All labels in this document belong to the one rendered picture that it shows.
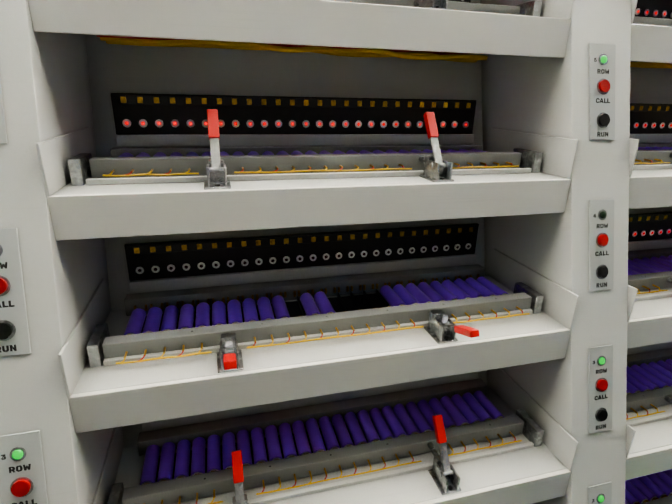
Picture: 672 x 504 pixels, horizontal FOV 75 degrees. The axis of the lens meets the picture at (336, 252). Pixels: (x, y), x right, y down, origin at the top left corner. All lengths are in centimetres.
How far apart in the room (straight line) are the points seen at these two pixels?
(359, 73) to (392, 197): 28
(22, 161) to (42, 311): 14
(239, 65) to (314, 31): 21
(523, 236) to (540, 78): 23
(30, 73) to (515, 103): 62
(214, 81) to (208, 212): 27
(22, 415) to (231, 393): 20
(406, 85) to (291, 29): 29
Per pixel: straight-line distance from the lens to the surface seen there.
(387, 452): 67
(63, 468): 57
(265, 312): 59
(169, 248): 65
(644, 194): 75
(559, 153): 67
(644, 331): 78
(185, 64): 72
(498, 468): 72
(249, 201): 48
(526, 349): 65
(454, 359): 59
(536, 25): 66
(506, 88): 78
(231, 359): 46
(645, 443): 86
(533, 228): 71
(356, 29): 55
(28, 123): 52
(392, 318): 59
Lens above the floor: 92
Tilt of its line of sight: 5 degrees down
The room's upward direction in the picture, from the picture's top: 3 degrees counter-clockwise
